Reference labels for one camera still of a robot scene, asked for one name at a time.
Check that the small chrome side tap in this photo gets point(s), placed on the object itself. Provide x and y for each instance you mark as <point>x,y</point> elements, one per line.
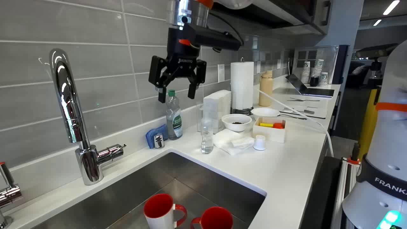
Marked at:
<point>8,191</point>

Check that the paper towel roll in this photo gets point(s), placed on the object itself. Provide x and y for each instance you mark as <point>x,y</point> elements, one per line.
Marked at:
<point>241,84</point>

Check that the blue sponge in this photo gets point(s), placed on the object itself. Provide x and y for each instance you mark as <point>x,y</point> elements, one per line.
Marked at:
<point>151,133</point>

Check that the clear plastic water bottle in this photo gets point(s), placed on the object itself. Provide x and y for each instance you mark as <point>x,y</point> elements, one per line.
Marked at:
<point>206,135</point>

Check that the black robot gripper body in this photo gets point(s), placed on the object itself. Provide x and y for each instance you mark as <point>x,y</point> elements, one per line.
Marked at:
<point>180,54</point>

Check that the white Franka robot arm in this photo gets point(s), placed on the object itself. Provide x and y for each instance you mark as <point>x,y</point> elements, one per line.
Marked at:
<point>379,196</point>

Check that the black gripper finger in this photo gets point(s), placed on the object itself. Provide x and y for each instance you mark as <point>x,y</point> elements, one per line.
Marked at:
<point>156,67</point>
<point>195,78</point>

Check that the small white cup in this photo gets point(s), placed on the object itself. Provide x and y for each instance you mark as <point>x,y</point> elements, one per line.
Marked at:
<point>259,143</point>

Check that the chrome kitchen faucet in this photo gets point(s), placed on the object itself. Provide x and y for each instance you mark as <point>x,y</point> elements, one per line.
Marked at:
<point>89,158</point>

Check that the left red and white mug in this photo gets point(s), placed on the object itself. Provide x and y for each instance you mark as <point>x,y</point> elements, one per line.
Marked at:
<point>161,213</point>

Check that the chrome sink stopper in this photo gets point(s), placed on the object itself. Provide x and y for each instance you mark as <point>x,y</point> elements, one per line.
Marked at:
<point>159,142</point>

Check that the white folded cloth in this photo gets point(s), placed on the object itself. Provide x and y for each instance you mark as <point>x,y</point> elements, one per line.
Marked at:
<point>232,143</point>

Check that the green cap dish soap bottle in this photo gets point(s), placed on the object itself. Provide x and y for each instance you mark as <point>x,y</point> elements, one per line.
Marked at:
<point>173,116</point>

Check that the tan bottle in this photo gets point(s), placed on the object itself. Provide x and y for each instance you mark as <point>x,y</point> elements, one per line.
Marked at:
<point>265,88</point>

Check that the white box with utensils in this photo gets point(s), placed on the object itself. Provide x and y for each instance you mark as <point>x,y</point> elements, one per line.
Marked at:
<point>272,129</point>

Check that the white napkin stack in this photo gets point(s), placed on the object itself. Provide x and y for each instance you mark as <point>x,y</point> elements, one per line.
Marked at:
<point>214,106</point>

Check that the right red mug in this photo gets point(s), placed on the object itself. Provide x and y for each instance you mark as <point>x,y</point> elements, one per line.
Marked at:
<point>213,218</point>

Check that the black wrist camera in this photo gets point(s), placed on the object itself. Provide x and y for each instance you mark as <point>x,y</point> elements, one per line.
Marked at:
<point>202,36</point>

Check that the white bowl with dark food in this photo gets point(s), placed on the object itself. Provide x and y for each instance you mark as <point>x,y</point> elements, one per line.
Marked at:
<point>236,123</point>

